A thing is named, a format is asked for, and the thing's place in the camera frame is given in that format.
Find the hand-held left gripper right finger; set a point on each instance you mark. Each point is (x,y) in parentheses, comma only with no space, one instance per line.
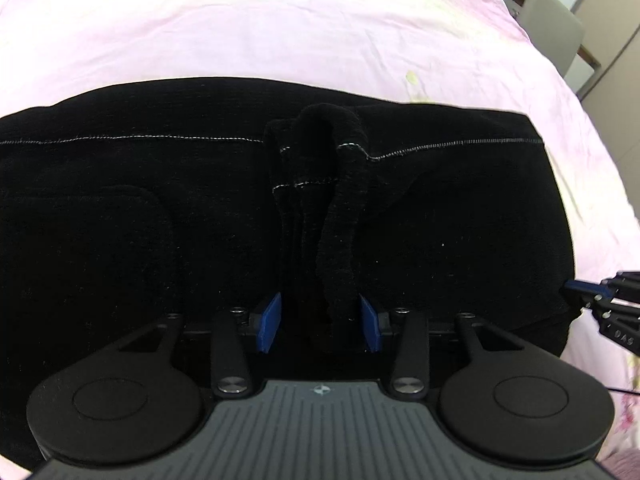
(370,322)

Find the pink floral bed cover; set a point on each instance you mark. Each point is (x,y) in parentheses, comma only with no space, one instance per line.
(300,20)

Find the white desk with wooden top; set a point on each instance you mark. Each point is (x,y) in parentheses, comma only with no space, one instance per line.
(582,72)

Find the purple fluffy blanket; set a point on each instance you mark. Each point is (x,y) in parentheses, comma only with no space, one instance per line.
(622,465)

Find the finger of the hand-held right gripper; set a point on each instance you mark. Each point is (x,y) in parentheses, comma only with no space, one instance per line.
(620,327)
(585,288)

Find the beige wardrobe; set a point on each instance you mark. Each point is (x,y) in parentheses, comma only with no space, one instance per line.
(612,35)

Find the black pants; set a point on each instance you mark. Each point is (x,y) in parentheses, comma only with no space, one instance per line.
(150,210)

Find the grey chair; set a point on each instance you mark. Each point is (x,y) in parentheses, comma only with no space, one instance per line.
(550,25)

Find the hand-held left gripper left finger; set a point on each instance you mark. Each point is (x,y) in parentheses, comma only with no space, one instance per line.
(270,320)

